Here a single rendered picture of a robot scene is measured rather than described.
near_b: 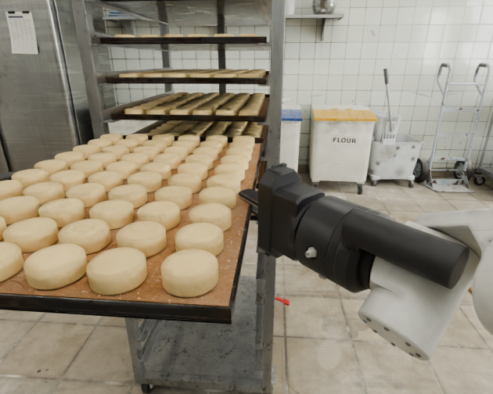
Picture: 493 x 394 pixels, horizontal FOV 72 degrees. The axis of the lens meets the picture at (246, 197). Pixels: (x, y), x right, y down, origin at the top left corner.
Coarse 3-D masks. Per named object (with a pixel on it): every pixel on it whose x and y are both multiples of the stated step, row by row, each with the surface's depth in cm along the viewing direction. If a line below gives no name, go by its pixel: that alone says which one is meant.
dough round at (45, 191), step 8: (32, 184) 48; (40, 184) 48; (48, 184) 48; (56, 184) 48; (24, 192) 46; (32, 192) 46; (40, 192) 46; (48, 192) 46; (56, 192) 47; (64, 192) 49; (40, 200) 46; (48, 200) 46
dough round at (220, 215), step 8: (200, 208) 41; (208, 208) 41; (216, 208) 41; (224, 208) 41; (192, 216) 39; (200, 216) 39; (208, 216) 39; (216, 216) 39; (224, 216) 39; (216, 224) 38; (224, 224) 39
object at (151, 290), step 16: (256, 144) 80; (256, 160) 67; (208, 176) 58; (192, 208) 46; (240, 208) 46; (240, 224) 41; (112, 240) 38; (224, 240) 38; (240, 240) 38; (160, 256) 35; (224, 256) 34; (160, 272) 32; (224, 272) 32; (0, 288) 30; (16, 288) 30; (32, 288) 30; (64, 288) 30; (80, 288) 30; (144, 288) 30; (160, 288) 30; (224, 288) 30; (192, 304) 28; (208, 304) 28; (224, 304) 28
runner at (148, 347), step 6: (156, 324) 131; (162, 324) 132; (150, 330) 126; (156, 330) 130; (150, 336) 125; (156, 336) 127; (150, 342) 124; (156, 342) 124; (144, 348) 119; (150, 348) 121; (144, 354) 119; (150, 354) 119; (144, 360) 116
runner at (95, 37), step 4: (88, 32) 79; (92, 32) 80; (96, 32) 82; (92, 36) 80; (96, 36) 82; (100, 36) 83; (104, 36) 85; (108, 36) 87; (112, 36) 89; (92, 40) 80; (96, 40) 82; (92, 44) 80; (96, 44) 79; (100, 44) 79; (104, 44) 80; (136, 48) 104; (140, 48) 104; (144, 48) 104; (148, 48) 108; (152, 48) 111
